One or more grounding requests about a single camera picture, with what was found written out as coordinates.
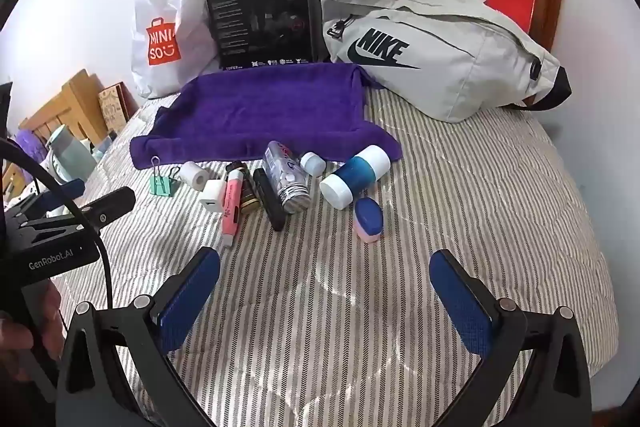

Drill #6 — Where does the white charger cube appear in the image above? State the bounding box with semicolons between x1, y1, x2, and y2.
199;178;228;214

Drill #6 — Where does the person's left hand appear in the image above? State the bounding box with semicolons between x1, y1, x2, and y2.
0;278;67;383

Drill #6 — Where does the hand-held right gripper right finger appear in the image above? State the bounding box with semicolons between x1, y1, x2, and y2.
429;249;594;427

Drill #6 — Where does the black pen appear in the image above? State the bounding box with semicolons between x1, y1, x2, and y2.
252;168;287;233

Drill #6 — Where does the purple fluffy item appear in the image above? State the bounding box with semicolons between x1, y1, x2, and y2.
14;129;47;164

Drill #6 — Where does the blue and pink oval case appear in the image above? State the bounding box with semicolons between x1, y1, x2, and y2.
354;198;384;243

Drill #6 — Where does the white tape roll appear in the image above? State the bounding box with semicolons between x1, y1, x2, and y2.
180;161;211;188

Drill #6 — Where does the clear plastic packet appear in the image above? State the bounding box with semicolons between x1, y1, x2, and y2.
262;140;311;214

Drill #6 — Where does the striped bed sheet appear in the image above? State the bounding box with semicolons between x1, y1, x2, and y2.
50;79;618;427

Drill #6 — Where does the mint green binder clip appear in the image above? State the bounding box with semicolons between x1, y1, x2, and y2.
149;155;184;198

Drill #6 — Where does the mint green appliance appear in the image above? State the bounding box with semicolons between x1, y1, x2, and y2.
42;124;99;184

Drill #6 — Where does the purple towel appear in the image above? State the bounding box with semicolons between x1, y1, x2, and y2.
129;62;405;170

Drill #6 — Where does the patterned cardboard box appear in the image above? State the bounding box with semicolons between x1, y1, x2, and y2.
97;83;141;134

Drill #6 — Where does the small brown bottle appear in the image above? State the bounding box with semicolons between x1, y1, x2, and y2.
226;161;261;215

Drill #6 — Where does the white plastic shopping bag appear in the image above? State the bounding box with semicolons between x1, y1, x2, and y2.
131;0;221;100

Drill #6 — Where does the blue and white container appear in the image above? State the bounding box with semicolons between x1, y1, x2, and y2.
319;145;391;210

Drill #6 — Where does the pink highlighter pen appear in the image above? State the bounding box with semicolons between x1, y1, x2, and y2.
222;169;247;249

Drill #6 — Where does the grey waist bag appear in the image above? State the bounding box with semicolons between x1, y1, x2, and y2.
319;0;572;124

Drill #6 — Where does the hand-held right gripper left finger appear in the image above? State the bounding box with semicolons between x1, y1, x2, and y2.
56;247;222;427

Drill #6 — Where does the wooden bedside furniture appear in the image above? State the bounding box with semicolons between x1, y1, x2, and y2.
19;69;141;148

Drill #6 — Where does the black product box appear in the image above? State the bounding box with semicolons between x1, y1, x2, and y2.
202;0;323;70

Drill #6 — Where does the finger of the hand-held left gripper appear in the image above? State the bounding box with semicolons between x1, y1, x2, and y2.
10;178;87;214
75;186;137;228

